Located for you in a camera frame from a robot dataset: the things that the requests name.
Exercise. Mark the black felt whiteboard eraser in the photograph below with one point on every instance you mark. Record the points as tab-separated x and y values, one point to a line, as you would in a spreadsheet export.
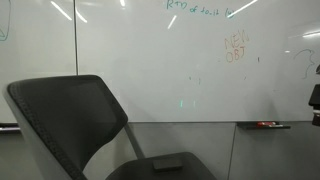
164	165

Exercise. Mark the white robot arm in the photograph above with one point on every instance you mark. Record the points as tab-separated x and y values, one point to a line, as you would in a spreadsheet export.
314	102

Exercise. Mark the left white whiteboard panel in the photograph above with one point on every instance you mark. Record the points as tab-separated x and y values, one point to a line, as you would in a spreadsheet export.
36	40

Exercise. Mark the black marker tray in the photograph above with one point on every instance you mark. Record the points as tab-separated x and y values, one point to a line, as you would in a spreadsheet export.
252	126
9	127

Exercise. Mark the black mesh office chair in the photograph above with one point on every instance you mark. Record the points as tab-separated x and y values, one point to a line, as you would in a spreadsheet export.
67	119

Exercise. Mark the red dry erase marker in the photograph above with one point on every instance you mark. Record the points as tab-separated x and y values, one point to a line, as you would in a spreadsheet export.
266	123

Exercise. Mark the black dry erase marker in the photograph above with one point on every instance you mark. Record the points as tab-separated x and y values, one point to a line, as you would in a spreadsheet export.
280	126

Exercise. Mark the left black marker tray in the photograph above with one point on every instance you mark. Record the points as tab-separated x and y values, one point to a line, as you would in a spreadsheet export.
9	127

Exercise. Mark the large white wall whiteboard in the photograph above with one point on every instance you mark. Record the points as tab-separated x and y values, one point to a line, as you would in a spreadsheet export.
203	60

